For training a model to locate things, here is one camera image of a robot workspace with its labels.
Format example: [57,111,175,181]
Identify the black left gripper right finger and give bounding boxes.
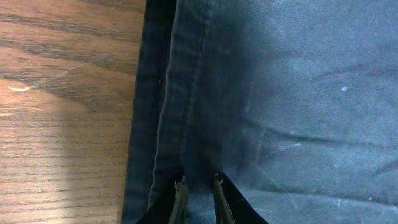
[212,172,269,224]

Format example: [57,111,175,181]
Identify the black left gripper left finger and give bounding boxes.
[136,175,189,224]

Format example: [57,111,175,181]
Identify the navy blue shorts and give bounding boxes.
[121,0,397,223]

